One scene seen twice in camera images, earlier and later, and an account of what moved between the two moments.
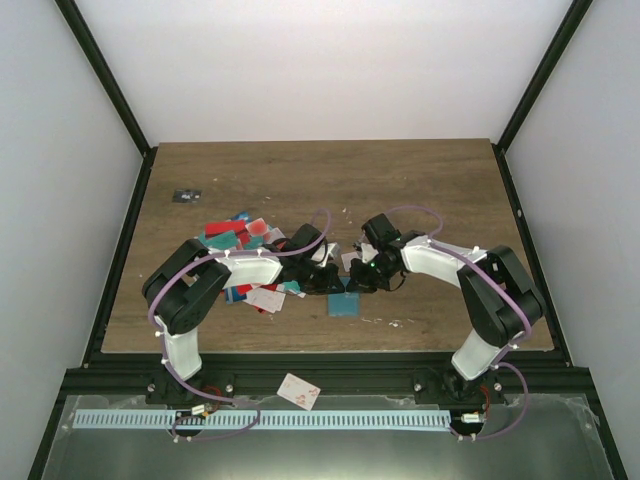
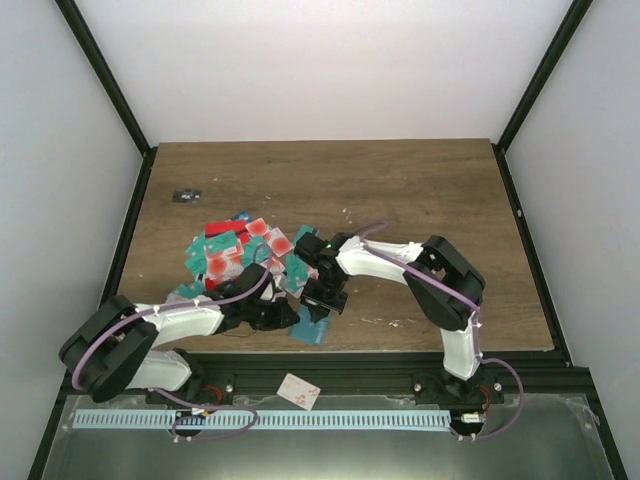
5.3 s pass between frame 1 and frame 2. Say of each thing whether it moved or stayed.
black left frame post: stayed
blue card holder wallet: moved
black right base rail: stayed
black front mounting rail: stayed
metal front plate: stayed
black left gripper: moved
